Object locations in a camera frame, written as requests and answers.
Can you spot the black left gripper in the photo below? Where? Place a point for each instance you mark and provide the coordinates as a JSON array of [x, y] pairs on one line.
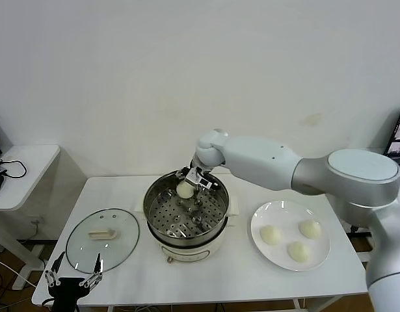
[[68, 287]]

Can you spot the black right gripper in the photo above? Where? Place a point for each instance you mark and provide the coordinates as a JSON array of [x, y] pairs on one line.
[[193, 175]]

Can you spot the white steamed baozi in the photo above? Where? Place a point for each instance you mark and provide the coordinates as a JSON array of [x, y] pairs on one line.
[[184, 190], [310, 229], [298, 252], [270, 235]]

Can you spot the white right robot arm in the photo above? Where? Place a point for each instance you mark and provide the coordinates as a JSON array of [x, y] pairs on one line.
[[261, 162]]

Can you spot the stainless steel steamer basket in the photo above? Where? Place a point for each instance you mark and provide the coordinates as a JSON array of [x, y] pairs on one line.
[[173, 214]]

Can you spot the white electric cooker pot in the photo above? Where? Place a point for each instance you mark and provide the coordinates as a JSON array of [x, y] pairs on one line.
[[186, 252]]

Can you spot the white side table with mouse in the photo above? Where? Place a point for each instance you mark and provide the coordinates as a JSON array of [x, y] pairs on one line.
[[30, 169]]

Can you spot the white round plate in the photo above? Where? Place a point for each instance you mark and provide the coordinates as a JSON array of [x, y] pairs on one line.
[[284, 214]]

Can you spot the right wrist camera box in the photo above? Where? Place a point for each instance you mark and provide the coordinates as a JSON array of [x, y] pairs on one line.
[[204, 180]]

